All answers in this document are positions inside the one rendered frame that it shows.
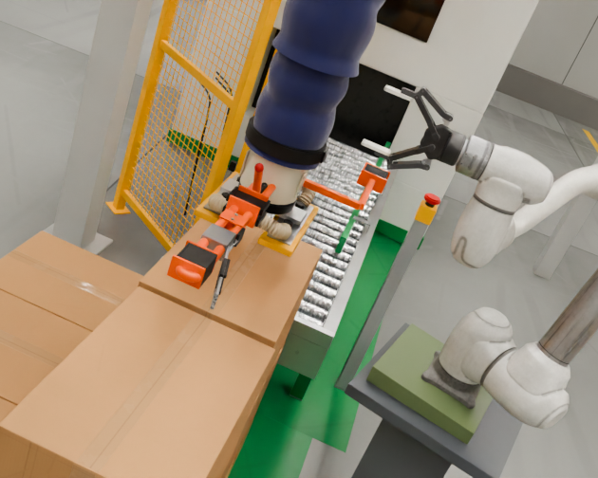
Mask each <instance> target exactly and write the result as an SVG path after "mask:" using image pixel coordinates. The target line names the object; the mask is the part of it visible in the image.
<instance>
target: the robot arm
mask: <svg viewBox="0 0 598 478"><path fill-rule="evenodd" d="M384 91H386V92H389V93H391V94H394V95H396V96H398V97H401V98H403V99H405V100H408V101H413V100H414V99H415V101H416V103H417V105H418V107H419V109H420V111H421V113H422V115H423V117H424V119H425V121H426V123H427V126H428V128H427V129H426V130H425V132H424V136H423V137H422V138H421V141H420V145H418V146H416V147H412V148H409V149H405V150H402V151H398V152H396V153H392V154H390V153H391V150H389V149H387V148H385V147H383V146H381V145H379V144H376V143H374V142H372V141H369V140H367V139H363V141H362V143H361V144H362V145H363V146H365V147H367V148H370V149H372V150H374V151H375V153H374V154H375V155H376V156H379V157H382V158H384V159H386V161H387V166H386V168H387V169H388V170H395V169H423V170H425V171H428V170H429V169H430V166H431V161H432V159H436V160H438V161H440V162H443V163H445V164H448V165H450V166H454V165H456V168H455V171H456V172H458V173H460V174H463V175H466V176H469V177H471V178H472V179H475V180H477V181H478V183H477V188H476V190H475V193H474V195H473V196H472V198H471V200H470V201H469V203H468V204H467V205H466V207H465V209H464V211H463V212H462V214H461V216H460V218H459V220H458V223H457V225H456V228H455V230H454V233H453V237H452V242H451V252H452V254H453V257H454V258H455V259H456V260H457V261H458V262H459V263H461V264H462V265H464V266H466V267H468V268H472V269H475V268H481V267H484V266H485V265H486V264H488V263H489V262H490V261H491V260H492V259H493V257H494V256H495V255H497V254H498V253H499V252H500V251H501V250H503V249H504V248H506V247H508V246H509V245H510V244H511V243H512V241H513V240H514V238H516V237H518V236H520V235H521V234H523V233H525V232H526V231H528V230H530V229H531V228H533V227H534V226H535V225H537V224H538V223H539V222H541V221H542V220H544V219H545V218H546V217H548V216H549V215H550V214H552V213H553V212H554V211H556V210H558V209H559V208H560V207H562V206H563V205H564V204H566V203H567V202H569V201H570V200H571V199H573V198H574V197H575V196H577V195H578V194H581V193H583V194H585V195H587V196H589V197H590V198H592V199H595V200H598V164H594V165H591V166H588V167H583V168H579V169H576V170H574V171H571V172H569V173H567V174H565V175H563V176H562V177H560V178H559V179H557V180H556V181H555V182H553V175H552V173H551V171H550V169H549V168H548V167H547V166H546V165H544V164H543V163H542V162H540V161H538V160H537V159H535V158H533V157H532V156H529V155H527V154H525V153H523V152H521V151H518V150H516V149H514V148H511V147H508V146H500V145H496V144H493V143H492V142H490V141H487V140H484V139H482V138H478V137H476V136H474V135H471V136H469V138H468V139H467V137H466V136H465V135H463V134H461V133H459V132H456V131H454V130H452V129H450V128H449V127H448V125H449V123H450V122H451V121H452V120H453V118H454V116H453V114H451V113H449V112H447V111H446V110H445V109H444V108H443V107H442V106H441V105H440V103H439V102H438V101H437V100H436V98H435V97H434V96H433V95H432V94H431V93H430V91H429V90H428V89H427V88H426V87H425V86H423V87H422V88H421V89H420V90H419V91H418V92H415V91H412V90H410V89H408V88H405V87H403V88H402V91H401V90H399V89H397V88H394V87H392V86H389V85H386V86H385V88H384ZM421 96H424V97H425V98H426V99H427V101H428V102H429V103H430V104H431V105H432V106H433V108H434V109H435V110H436V111H437V112H438V113H439V115H440V116H441V117H442V121H443V122H444V124H440V125H436V124H435V122H434V120H433V119H432V117H431V115H430V113H429V111H428V109H427V107H426V105H425V103H424V101H423V99H422V97H421ZM422 153H425V154H426V156H427V159H423V160H408V161H393V160H397V159H400V158H404V157H408V156H413V155H419V154H422ZM521 203H524V204H526V205H525V206H524V207H522V208H521V209H520V210H519V211H516V210H517V209H518V207H519V206H520V205H521ZM597 329H598V268H597V269H596V271H595V272H594V273H593V274H592V276H591V277H590V278H589V280H588V281H587V282H586V283H585V285H584V286H583V287H582V288H581V290H580V291H579V292H578V293H577V295H576V296H575V297H574V298H573V300H572V301H571V302H570V304H569V305H568V306H567V307H566V308H565V310H564V311H563V312H562V313H561V315H560V316H559V317H558V318H557V320H556V321H555V322H554V323H553V325H552V326H551V327H550V329H549V330H548V331H547V332H546V334H545V335H544V336H543V337H542V339H541V340H540V341H536V342H530V343H526V344H525V345H524V346H523V347H521V348H520V349H517V347H516V345H515V343H514V340H513V339H512V336H513V329H512V326H511V324H510V322H509V321H508V319H507V318H506V317H505V316H504V315H503V314H502V313H501V312H499V311H497V310H495V309H493V308H490V307H481V308H479V309H477V310H475V311H473V312H470V313H469V314H467V315H466V316H465V317H464V318H462V319H461V320H460V322H459V323H458V324H457V325H456V327H455V328H454V329H453V331H452V332H451V334H450V336H449V337H448V339H447V341H446V342H445V343H444V345H443V348H442V350H441V351H436V352H435V354H434V359H433V361H432V362H431V364H430V366H429V367H428V369H427V370H426V371H425V372H423V373H422V375H421V379H422V380H424V381H425V382H428V383H430V384H432V385H434V386H436V387H437V388H439V389H440V390H442V391H443V392H445V393H446V394H448V395H450V396H451V397H453V398H455V399H456V400H458V401H459V402H461V403H462V404H463V405H464V406H466V407H467V408H468V409H474V407H475V406H476V398H477V394H478V392H479V390H480V387H481V386H483V388H484V389H485V390H486V391H487V392H488V393H489V394H490V396H491V397H492V398H493V399H494V400H495V401H496V402H497V403H498V404H499V405H500V406H501V407H502V408H503V409H505V410H506V411H507V412H508V413H509V414H511V415H512V416H513V417H515V418H516V419H518V420H519V421H521V422H523V423H525V424H527V425H529V426H532V427H536V428H539V429H547V428H549V427H551V426H552V425H554V424H555V423H557V422H558V421H559V420H560V419H561V418H562V417H563V416H564V415H565V414H566V412H567V411H568V406H569V404H570V399H569V394H568V393H567V392H566V391H565V389H566V387H567V384H568V381H569V380H570V366H569V364H570V362H571V361H572V360H573V359H574V357H575V356H576V355H577V354H578V353H579V351H580V350H581V349H582V348H583V347H584V345H585V344H586V343H587V342H588V340H589V339H590V338H591V337H592V335H593V334H594V333H595V332H596V331H597Z"/></svg>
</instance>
